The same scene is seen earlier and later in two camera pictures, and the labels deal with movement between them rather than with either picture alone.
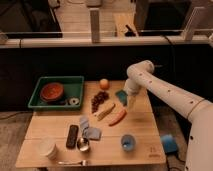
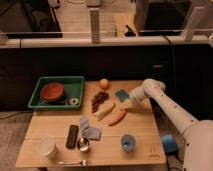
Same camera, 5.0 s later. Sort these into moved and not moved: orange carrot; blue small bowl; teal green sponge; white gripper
Moved: white gripper
Not moved: orange carrot; blue small bowl; teal green sponge
